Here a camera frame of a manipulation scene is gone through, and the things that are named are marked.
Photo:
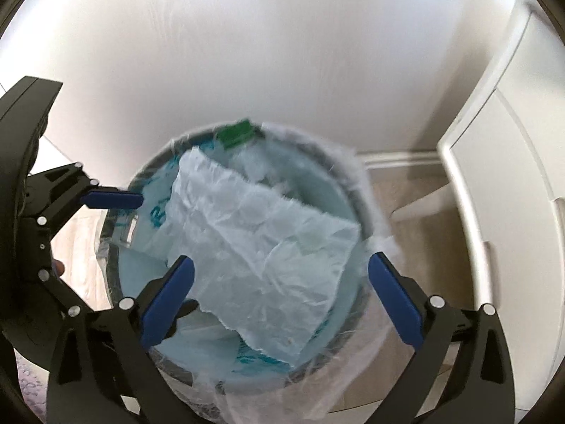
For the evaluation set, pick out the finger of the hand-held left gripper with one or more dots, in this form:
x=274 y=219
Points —
x=53 y=293
x=114 y=198

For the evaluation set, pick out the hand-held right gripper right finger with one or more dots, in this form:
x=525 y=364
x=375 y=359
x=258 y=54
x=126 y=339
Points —
x=395 y=300

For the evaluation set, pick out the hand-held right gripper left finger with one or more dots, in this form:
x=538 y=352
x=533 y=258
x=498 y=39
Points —
x=170 y=300

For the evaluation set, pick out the black round trash bin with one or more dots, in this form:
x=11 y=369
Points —
x=110 y=274

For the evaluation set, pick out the person's left hand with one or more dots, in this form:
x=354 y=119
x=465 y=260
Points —
x=59 y=268

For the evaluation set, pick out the lilac patterned cloth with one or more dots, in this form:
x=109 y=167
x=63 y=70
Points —
x=31 y=384

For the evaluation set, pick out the green packet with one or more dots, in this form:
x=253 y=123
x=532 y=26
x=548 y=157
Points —
x=236 y=133

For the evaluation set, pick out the white bedside cabinet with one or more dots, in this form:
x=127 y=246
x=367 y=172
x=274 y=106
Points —
x=507 y=163

